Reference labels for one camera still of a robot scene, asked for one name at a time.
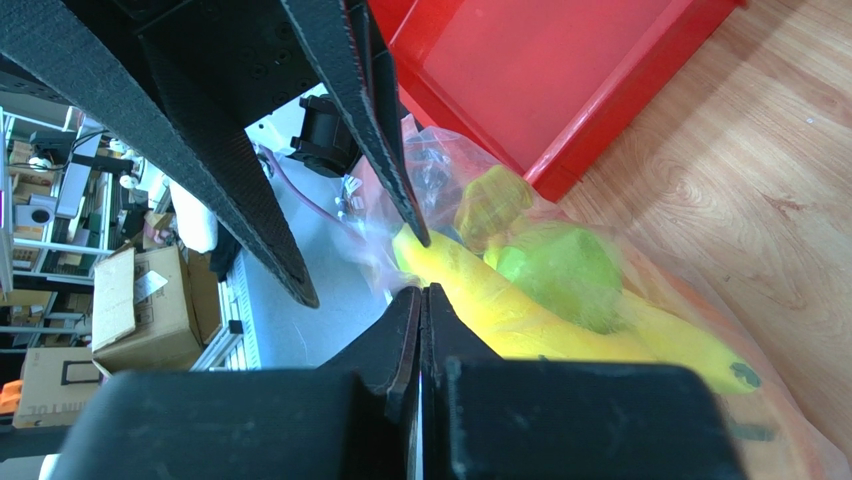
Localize cardboard box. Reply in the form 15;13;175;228
91;246;222;376
13;347;102;429

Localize single yellow fake banana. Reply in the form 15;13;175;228
392;227;762;394

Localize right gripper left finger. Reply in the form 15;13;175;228
52;288;422;479

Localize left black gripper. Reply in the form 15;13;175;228
1;0;431;308

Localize red plastic tray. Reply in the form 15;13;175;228
371;0;736;201

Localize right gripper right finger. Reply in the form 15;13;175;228
421;284;746;479

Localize clear zip top bag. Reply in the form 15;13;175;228
338;118;851;479

